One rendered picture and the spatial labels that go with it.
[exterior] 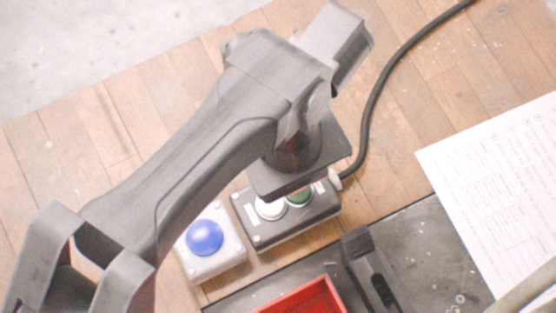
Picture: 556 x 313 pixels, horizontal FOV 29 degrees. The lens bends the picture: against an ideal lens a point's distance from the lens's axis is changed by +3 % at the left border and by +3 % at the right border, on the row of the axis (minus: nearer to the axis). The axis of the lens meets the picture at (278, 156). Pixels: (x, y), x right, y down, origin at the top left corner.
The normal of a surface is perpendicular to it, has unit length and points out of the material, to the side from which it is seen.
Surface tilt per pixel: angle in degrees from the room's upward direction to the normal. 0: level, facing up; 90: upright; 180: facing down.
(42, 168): 0
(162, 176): 17
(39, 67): 0
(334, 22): 1
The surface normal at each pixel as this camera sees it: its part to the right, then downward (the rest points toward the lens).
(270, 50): 0.11, -0.58
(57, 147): -0.07, -0.36
